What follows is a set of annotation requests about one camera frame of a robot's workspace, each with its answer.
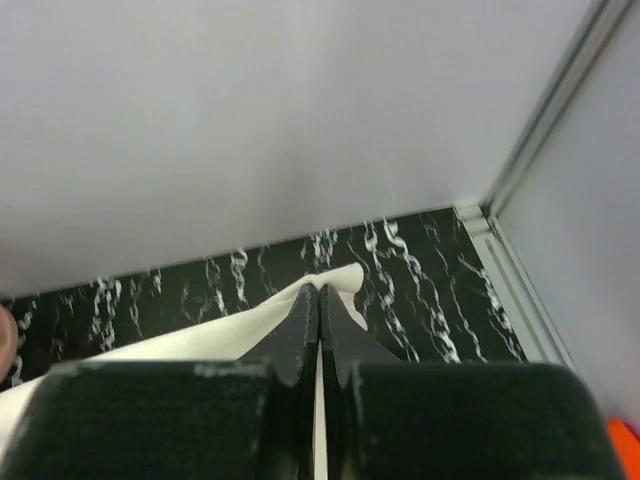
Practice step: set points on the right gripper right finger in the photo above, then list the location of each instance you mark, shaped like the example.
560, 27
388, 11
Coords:
389, 419

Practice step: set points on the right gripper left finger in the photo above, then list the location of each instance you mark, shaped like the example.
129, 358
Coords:
251, 418

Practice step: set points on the pink three-tier wooden shelf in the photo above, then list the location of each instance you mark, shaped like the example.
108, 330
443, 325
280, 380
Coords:
9, 342

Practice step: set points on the orange folded t-shirt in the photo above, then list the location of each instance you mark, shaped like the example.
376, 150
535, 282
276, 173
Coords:
626, 444

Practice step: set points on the aluminium corner frame post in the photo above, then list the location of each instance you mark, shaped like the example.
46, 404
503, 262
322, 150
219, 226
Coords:
529, 318

